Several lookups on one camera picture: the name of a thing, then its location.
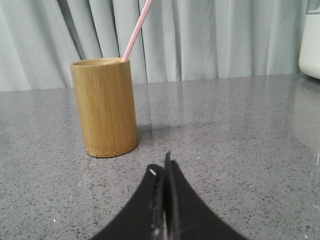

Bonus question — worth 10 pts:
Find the bamboo wooden cup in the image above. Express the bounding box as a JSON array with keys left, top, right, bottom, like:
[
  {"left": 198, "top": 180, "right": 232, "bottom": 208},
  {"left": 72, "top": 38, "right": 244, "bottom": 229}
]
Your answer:
[{"left": 70, "top": 58, "right": 138, "bottom": 158}]

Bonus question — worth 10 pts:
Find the white appliance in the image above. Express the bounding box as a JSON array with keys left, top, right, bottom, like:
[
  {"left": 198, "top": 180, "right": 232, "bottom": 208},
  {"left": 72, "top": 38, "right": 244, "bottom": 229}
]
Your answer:
[{"left": 299, "top": 0, "right": 320, "bottom": 79}]

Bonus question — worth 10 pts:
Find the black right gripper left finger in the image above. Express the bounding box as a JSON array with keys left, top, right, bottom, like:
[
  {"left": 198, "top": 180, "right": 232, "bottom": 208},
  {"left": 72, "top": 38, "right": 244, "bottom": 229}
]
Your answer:
[{"left": 93, "top": 164, "right": 165, "bottom": 240}]

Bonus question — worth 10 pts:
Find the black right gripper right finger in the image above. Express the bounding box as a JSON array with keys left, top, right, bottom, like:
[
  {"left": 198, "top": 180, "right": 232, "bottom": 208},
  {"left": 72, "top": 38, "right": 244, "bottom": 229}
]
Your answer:
[{"left": 164, "top": 152, "right": 245, "bottom": 240}]

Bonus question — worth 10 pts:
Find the grey-white curtain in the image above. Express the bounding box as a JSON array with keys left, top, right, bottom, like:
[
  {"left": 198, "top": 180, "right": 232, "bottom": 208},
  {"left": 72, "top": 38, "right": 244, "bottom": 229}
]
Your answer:
[{"left": 0, "top": 0, "right": 307, "bottom": 92}]

